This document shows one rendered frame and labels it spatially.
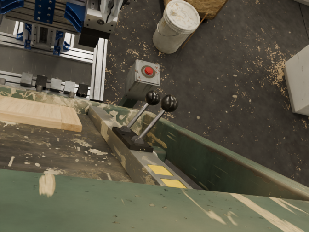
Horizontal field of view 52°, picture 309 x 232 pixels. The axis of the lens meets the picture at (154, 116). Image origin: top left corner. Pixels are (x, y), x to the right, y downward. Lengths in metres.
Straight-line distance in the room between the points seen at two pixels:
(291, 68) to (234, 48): 0.60
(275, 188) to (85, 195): 0.47
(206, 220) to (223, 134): 2.51
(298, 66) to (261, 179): 2.75
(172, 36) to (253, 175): 2.05
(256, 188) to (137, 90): 0.95
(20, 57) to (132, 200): 2.07
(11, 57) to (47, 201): 2.07
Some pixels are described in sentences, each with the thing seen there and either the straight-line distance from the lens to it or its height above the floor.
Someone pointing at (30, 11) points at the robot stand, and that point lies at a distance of 1.71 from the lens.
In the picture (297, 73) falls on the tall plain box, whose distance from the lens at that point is 3.34.
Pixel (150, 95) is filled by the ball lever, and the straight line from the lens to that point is 0.76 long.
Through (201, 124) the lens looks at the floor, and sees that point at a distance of 2.62.
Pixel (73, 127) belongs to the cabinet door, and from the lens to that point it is 0.92.
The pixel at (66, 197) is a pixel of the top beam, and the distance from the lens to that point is 0.18.
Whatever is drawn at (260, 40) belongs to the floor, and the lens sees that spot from 3.58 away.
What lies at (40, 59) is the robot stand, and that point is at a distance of 2.23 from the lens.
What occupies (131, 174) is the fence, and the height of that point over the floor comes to 1.54.
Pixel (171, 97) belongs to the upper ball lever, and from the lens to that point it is 0.65.
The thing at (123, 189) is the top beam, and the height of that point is 1.88.
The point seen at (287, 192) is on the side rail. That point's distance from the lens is 0.59.
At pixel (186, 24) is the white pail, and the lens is 2.60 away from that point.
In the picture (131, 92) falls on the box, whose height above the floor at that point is 0.82.
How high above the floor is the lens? 2.07
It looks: 57 degrees down
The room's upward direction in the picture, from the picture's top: 42 degrees clockwise
